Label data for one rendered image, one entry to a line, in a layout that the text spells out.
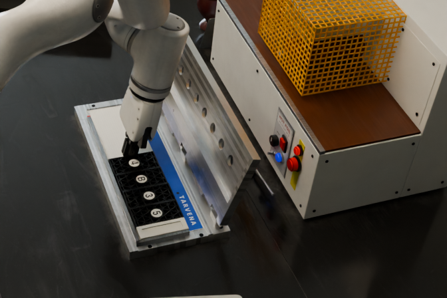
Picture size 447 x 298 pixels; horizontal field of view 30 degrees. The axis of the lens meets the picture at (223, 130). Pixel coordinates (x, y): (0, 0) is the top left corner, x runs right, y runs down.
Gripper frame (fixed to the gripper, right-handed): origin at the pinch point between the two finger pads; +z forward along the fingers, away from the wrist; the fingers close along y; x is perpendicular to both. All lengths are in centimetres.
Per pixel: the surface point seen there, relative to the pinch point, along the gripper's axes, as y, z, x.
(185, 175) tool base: 8.4, 0.7, 9.9
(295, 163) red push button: 20.2, -12.8, 25.8
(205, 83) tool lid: 1.1, -18.0, 11.5
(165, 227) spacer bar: 22.0, 1.5, 0.8
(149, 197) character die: 13.7, 1.5, 0.1
